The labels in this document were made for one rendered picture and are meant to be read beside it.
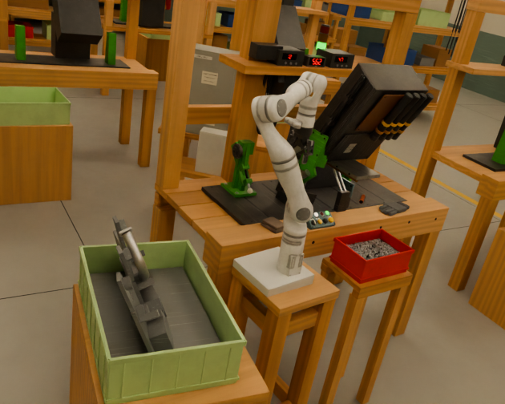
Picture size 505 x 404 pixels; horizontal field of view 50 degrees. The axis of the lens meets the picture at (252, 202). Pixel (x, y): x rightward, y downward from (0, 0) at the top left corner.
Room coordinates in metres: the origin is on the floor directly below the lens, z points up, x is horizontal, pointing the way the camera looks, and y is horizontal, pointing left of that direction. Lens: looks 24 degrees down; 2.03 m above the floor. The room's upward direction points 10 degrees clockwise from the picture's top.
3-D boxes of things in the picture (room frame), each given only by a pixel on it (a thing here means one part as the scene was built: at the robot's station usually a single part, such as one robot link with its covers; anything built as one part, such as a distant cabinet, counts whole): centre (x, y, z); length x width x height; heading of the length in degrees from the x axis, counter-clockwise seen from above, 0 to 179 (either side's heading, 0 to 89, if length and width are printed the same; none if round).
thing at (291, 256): (1.91, -0.19, 0.98); 0.09 x 0.09 x 0.17; 36
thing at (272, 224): (2.24, -0.12, 0.91); 0.10 x 0.08 x 0.03; 48
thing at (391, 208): (2.71, -0.74, 0.91); 0.20 x 0.11 x 0.03; 137
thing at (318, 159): (2.62, -0.27, 1.17); 0.13 x 0.12 x 0.20; 127
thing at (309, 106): (2.10, -0.15, 1.57); 0.09 x 0.07 x 0.15; 62
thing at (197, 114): (3.01, -0.07, 1.23); 1.30 x 0.05 x 0.09; 127
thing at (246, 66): (2.93, -0.14, 1.52); 0.90 x 0.25 x 0.04; 127
